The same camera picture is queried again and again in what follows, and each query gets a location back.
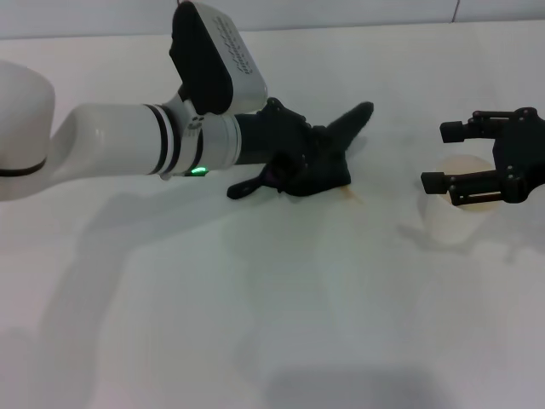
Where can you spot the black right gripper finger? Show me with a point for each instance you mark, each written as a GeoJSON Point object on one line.
{"type": "Point", "coordinates": [453, 131]}
{"type": "Point", "coordinates": [436, 182]}

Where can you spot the dark cloth rag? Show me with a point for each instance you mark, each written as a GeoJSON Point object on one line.
{"type": "Point", "coordinates": [336, 166]}

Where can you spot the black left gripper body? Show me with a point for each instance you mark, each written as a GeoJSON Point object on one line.
{"type": "Point", "coordinates": [272, 136]}

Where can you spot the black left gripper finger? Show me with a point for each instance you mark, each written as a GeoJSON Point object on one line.
{"type": "Point", "coordinates": [313, 130]}
{"type": "Point", "coordinates": [291, 168]}

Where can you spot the orange liquid stain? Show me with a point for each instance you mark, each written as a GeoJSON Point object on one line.
{"type": "Point", "coordinates": [352, 194]}

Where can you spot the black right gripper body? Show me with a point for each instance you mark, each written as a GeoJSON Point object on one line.
{"type": "Point", "coordinates": [523, 157]}

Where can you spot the white paper cup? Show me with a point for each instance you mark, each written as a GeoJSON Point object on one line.
{"type": "Point", "coordinates": [447, 226]}

